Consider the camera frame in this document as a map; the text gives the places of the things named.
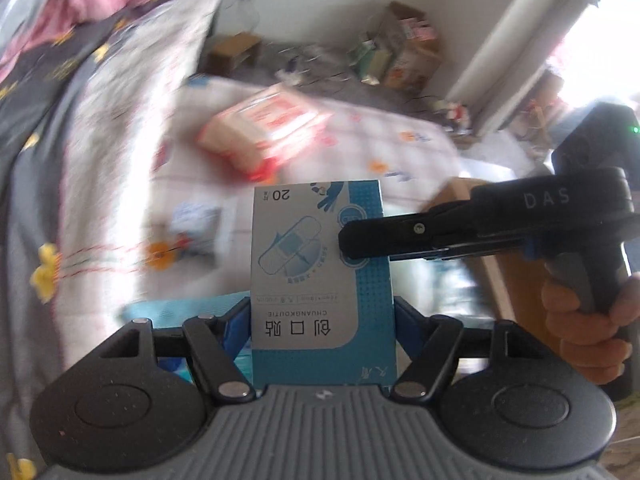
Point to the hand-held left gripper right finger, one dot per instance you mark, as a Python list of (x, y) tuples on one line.
[(406, 321)]

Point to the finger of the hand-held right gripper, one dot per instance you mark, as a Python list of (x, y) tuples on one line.
[(380, 237)]

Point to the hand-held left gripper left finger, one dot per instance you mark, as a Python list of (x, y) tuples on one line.
[(237, 321)]

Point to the blue bandage box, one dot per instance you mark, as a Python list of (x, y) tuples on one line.
[(320, 310)]

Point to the small tomato print carton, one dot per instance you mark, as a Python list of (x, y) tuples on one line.
[(197, 227)]

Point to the brown cardboard box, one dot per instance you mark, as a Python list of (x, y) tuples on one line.
[(510, 290)]

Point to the person's right hand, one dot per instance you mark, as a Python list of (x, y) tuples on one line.
[(585, 335)]

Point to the red wet wipes pack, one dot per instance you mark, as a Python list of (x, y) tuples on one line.
[(265, 125)]

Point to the window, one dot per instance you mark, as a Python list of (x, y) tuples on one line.
[(610, 35)]

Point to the green paper bag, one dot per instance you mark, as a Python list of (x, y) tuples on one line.
[(372, 62)]

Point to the open cardboard box with packets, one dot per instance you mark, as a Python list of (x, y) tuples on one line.
[(415, 55)]

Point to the small wooden stool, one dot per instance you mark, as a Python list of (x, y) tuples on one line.
[(232, 52)]

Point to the grey floral bedsheet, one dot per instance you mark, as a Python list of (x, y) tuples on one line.
[(40, 125)]

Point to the pink and grey quilt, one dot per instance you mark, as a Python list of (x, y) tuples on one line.
[(65, 5)]

